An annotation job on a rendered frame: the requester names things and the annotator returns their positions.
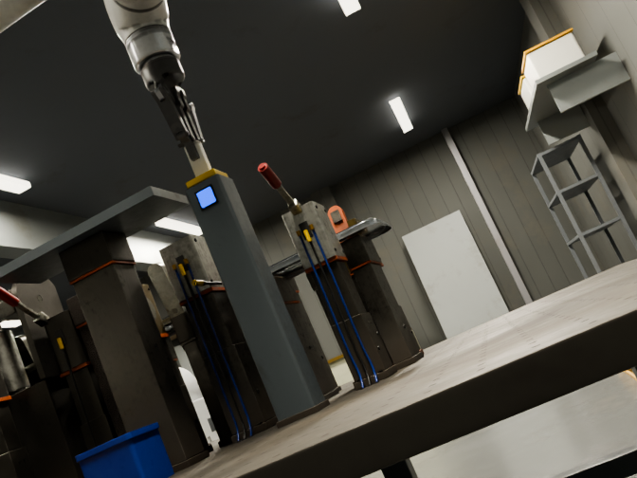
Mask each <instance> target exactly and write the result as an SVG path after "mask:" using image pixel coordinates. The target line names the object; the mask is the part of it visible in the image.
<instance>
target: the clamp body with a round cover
mask: <svg viewBox="0 0 637 478"><path fill-rule="evenodd" d="M142 288H143V290H144V293H145V296H146V298H147V301H148V304H149V306H150V308H151V310H152V313H153V316H154V318H155V322H156V325H157V328H158V330H159V333H160V336H161V338H162V340H163V342H164V345H165V348H166V350H167V353H168V355H169V358H170V361H171V363H172V366H173V369H174V372H175V374H176V377H177V380H178V382H179V385H180V388H181V390H182V393H183V395H184V397H185V400H186V402H187V405H188V407H189V410H190V413H191V417H192V420H193V422H194V425H195V427H196V429H197V432H198V434H199V437H200V440H201V442H202V445H203V447H204V450H208V451H209V452H211V451H213V447H212V444H210V445H209V443H208V440H207V438H206V436H205V433H204V431H203V428H202V426H201V423H200V420H199V418H198V415H197V413H196V410H195V408H194V406H193V403H192V401H191V396H190V394H189V391H188V389H187V386H186V384H185V385H183V383H182V381H181V378H180V375H179V374H178V371H177V369H176V366H175V363H174V361H173V357H172V354H171V351H170V349H169V346H168V343H167V342H166V338H167V337H169V334H168V333H167V332H166V330H165V327H164V324H163V322H162V320H161V318H160V315H159V312H158V310H157V307H156V305H155V300H154V298H153V295H152V293H151V290H150V288H149V286H148V285H142Z"/></svg>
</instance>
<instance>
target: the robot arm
mask: <svg viewBox="0 0 637 478"><path fill-rule="evenodd" d="M44 1H46V0H0V33H1V32H2V31H4V30H5V29H7V28H8V27H10V26H11V25H13V24H14V23H15V22H17V21H18V20H20V19H21V18H22V17H24V16H25V15H27V14H28V13H29V12H31V11H32V10H33V9H35V8H37V7H38V6H39V5H41V4H42V3H44ZM103 1H104V5H105V7H106V10H107V13H108V15H109V18H110V20H111V23H112V25H113V27H114V29H115V31H116V33H117V35H118V37H119V38H120V40H121V41H122V42H123V43H124V44H125V46H126V50H127V52H128V54H129V56H130V58H131V61H132V63H133V66H134V68H135V71H136V72H137V73H138V74H140V75H141V76H142V79H143V81H144V82H145V85H146V87H147V89H148V90H149V91H150V92H151V94H152V96H153V98H154V99H155V101H156V103H157V104H158V106H159V108H160V110H161V112H162V114H163V116H164V118H165V120H166V121H167V123H168V125H169V127H170V129H171V131H172V133H173V135H174V137H175V139H176V141H179V140H180V142H181V143H180V144H178V145H177V146H178V147H179V148H180V149H181V148H183V147H184V149H185V152H186V154H187V157H188V159H189V162H190V164H191V167H192V169H193V172H194V174H195V177H198V176H199V175H201V174H203V173H205V172H207V171H209V170H211V166H210V164H209V160H208V158H207V155H206V153H205V151H204V148H203V146H202V143H204V142H205V140H204V138H203V135H202V132H201V129H200V126H199V123H198V119H197V117H196V114H195V107H194V104H193V103H192V102H191V103H188V102H187V96H186V94H185V92H184V90H183V89H181V88H180V86H181V83H182V82H183V81H184V79H185V73H184V71H183V68H182V66H181V64H180V62H179V60H180V52H179V50H178V48H177V44H176V43H175V40H174V38H173V34H172V32H171V30H170V26H169V11H168V6H167V0H103Z"/></svg>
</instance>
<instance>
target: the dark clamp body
mask: <svg viewBox="0 0 637 478"><path fill-rule="evenodd" d="M45 331H46V334H47V337H48V340H49V343H50V345H51V348H52V351H53V354H54V357H55V359H56V362H57V365H58V367H59V370H60V373H61V374H60V377H61V378H63V377H66V380H67V383H68V386H69V389H70V391H71V394H72V396H73V399H74V402H75V405H76V408H77V410H78V413H79V416H80V419H81V422H82V425H81V426H80V428H81V430H82V435H83V438H84V441H85V444H86V447H87V448H88V450H92V449H94V448H95V447H97V446H100V445H102V444H104V443H106V442H108V441H111V440H113V439H115V438H117V437H118V436H117V433H116V430H115V428H114V425H113V422H112V419H111V417H110V414H109V412H108V409H107V406H106V404H105V401H104V398H103V395H102V392H101V390H100V385H99V383H98V381H97V378H96V375H95V372H94V369H93V367H92V364H91V361H90V358H89V356H88V354H87V351H86V348H85V345H84V343H83V340H82V335H81V332H80V330H79V329H76V326H75V324H74V322H73V320H72V317H71V314H70V311H69V309H68V310H65V311H63V312H61V313H59V314H57V315H55V316H53V317H51V318H49V319H48V325H46V326H45Z"/></svg>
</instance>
